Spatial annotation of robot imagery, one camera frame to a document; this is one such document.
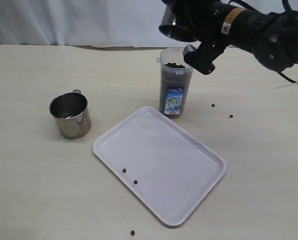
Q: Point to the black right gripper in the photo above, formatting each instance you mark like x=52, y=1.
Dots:
x=207, y=17

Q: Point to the steel mug with pellets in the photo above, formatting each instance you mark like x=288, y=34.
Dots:
x=176, y=23

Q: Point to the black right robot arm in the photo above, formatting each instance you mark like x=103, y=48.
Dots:
x=272, y=38

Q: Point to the clear plastic container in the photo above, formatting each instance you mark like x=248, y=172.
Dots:
x=174, y=82

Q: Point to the white curtain backdrop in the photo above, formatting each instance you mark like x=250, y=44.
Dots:
x=96, y=23

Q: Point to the white rectangular plastic tray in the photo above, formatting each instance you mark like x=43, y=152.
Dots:
x=175, y=171

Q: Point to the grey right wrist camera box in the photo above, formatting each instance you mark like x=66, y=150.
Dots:
x=201, y=58

